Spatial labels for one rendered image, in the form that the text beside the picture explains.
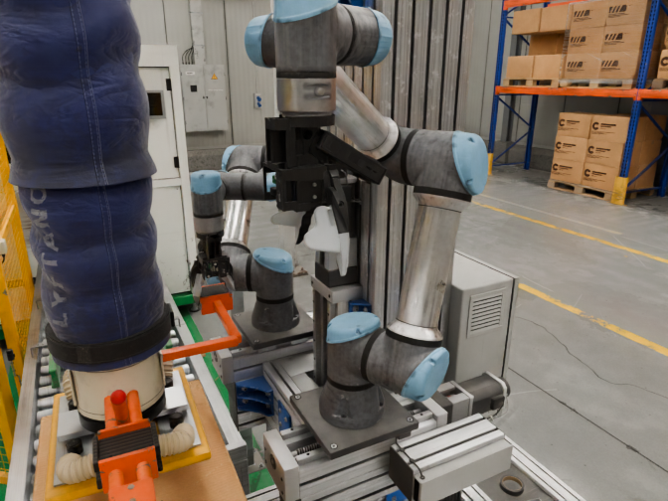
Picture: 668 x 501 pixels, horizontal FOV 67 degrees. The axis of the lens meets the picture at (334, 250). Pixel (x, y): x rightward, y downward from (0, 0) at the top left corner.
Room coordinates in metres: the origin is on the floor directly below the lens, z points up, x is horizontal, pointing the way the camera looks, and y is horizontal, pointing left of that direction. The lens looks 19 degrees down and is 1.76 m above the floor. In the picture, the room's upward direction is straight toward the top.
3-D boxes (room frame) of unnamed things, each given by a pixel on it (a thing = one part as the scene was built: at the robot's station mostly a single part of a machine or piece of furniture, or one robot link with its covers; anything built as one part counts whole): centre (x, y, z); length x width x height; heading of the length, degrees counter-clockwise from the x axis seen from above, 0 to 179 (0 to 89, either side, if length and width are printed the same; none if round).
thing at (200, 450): (0.94, 0.36, 1.08); 0.34 x 0.10 x 0.05; 25
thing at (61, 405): (0.86, 0.53, 1.08); 0.34 x 0.10 x 0.05; 25
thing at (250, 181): (1.56, 0.18, 1.48); 0.49 x 0.11 x 0.12; 178
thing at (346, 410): (0.99, -0.04, 1.09); 0.15 x 0.15 x 0.10
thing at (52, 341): (0.90, 0.44, 1.30); 0.23 x 0.23 x 0.04
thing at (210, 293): (1.28, 0.33, 1.18); 0.09 x 0.08 x 0.05; 115
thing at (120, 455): (0.67, 0.34, 1.18); 0.10 x 0.08 x 0.06; 115
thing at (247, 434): (1.97, 0.42, 0.50); 0.07 x 0.07 x 1.00; 27
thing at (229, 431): (2.42, 0.85, 0.50); 2.31 x 0.05 x 0.19; 27
